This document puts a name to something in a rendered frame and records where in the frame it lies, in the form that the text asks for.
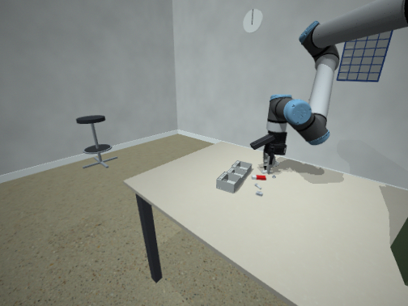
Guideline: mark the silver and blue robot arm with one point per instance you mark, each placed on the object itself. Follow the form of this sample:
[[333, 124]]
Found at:
[[371, 19]]

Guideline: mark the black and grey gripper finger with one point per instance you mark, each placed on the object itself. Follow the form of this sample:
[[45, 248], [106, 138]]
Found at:
[[271, 161], [265, 155]]

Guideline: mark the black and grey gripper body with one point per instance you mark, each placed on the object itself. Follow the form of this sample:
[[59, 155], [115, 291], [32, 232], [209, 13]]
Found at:
[[278, 145]]

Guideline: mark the grey rack of labelled bins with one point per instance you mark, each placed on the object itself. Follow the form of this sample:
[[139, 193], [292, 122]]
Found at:
[[230, 181]]

